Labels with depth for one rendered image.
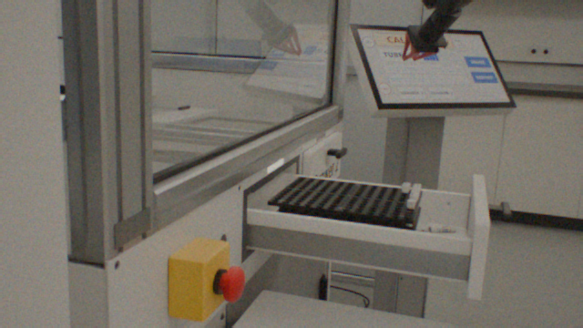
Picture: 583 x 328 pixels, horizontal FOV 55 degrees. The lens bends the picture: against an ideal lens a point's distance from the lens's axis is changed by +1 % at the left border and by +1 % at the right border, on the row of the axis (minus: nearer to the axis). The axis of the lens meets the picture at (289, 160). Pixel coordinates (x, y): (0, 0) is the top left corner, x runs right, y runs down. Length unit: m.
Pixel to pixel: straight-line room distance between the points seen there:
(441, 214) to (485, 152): 2.87
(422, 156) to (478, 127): 2.01
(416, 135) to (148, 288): 1.35
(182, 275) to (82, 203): 0.15
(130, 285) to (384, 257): 0.37
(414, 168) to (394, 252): 1.07
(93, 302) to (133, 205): 0.09
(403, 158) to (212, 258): 1.27
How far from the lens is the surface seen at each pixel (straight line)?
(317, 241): 0.82
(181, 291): 0.64
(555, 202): 3.99
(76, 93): 0.51
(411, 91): 1.71
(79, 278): 0.56
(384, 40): 1.79
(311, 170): 1.11
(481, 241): 0.77
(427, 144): 1.87
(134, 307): 0.59
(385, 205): 0.89
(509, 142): 3.88
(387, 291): 1.99
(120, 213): 0.54
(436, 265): 0.80
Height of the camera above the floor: 1.15
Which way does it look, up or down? 12 degrees down
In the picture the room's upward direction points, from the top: 3 degrees clockwise
